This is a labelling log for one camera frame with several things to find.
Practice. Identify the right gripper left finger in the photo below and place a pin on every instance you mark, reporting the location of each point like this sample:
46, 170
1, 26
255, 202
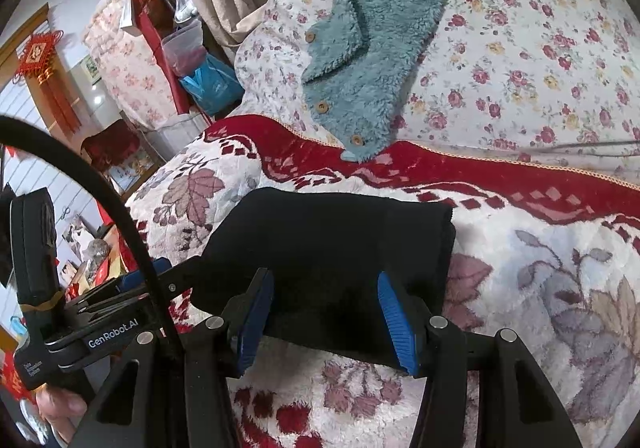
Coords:
156, 396

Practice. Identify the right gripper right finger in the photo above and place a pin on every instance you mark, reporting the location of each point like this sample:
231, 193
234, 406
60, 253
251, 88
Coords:
516, 404

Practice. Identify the black pants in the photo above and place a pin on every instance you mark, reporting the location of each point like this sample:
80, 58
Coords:
325, 252

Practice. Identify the left hand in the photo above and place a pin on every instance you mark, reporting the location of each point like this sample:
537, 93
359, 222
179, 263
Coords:
62, 409

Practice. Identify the red Chinese knot decoration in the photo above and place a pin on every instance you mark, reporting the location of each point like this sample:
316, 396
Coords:
37, 61

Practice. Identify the blue plastic bag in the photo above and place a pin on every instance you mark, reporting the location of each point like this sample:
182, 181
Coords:
213, 86

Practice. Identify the white floral quilt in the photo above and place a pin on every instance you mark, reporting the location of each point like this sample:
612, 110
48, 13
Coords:
549, 81

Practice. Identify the teal fleece jacket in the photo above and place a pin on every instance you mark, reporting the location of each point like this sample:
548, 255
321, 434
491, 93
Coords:
361, 56

